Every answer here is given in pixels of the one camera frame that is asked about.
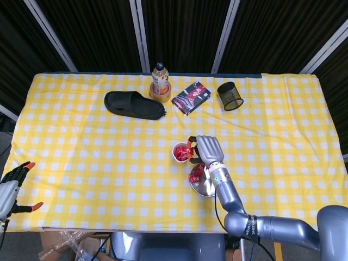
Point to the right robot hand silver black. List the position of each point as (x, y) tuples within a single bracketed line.
[(209, 149)]

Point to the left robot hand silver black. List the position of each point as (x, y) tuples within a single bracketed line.
[(7, 198)]

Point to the red candy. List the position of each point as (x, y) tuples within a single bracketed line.
[(188, 151), (179, 150), (200, 168), (181, 157), (194, 178)]

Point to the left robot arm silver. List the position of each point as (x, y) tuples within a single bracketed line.
[(1, 225)]

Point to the white paper cup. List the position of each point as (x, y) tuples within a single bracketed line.
[(175, 157)]

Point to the round metal plate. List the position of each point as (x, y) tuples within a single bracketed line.
[(202, 187)]

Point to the black red snack packet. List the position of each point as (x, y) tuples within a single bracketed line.
[(190, 98)]

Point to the black mesh pen holder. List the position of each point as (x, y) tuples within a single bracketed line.
[(229, 98)]

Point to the brown cardboard box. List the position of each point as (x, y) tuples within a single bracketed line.
[(50, 244)]

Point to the brown packing tape roll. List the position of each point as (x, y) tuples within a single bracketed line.
[(163, 98)]

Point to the clear plastic wrap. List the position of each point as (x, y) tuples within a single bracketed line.
[(68, 236)]

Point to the black rubber slipper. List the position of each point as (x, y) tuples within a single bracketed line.
[(136, 106)]

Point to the orange drink plastic bottle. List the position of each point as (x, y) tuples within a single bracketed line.
[(160, 79)]

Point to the yellow white checkered tablecloth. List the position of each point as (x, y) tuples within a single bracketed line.
[(108, 163)]

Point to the grey robot torso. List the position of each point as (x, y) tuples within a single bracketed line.
[(168, 247)]

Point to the black corrugated partition panel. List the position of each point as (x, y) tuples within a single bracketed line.
[(185, 32), (272, 32), (95, 35), (337, 81), (16, 54)]

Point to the aluminium frame post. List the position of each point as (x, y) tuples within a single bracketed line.
[(326, 54), (50, 35), (140, 35), (8, 112), (225, 35)]

